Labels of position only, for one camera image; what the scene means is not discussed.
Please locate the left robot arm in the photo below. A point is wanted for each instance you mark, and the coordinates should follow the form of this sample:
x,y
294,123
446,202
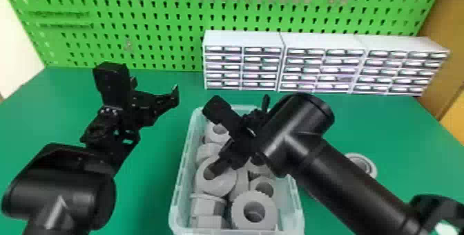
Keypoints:
x,y
54,189

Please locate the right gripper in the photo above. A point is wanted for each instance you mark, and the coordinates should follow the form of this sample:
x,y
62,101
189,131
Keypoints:
x,y
244,138

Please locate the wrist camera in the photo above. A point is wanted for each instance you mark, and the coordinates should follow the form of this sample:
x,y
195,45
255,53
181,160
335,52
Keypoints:
x,y
110,82
219,111

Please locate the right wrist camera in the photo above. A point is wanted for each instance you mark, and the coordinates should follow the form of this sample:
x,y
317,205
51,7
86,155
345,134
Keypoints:
x,y
219,111

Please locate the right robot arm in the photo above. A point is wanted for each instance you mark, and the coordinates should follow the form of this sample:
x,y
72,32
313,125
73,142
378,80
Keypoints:
x,y
326,171

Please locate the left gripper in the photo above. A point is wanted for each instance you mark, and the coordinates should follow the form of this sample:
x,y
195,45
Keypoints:
x,y
139,110

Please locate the white drawer cabinet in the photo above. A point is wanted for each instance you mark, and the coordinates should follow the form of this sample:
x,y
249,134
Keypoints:
x,y
398,69
243,60
321,66

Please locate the clear bin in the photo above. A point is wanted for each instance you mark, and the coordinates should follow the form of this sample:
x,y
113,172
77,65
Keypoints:
x,y
181,196

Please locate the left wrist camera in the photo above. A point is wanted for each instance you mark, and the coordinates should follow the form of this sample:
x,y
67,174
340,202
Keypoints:
x,y
110,82

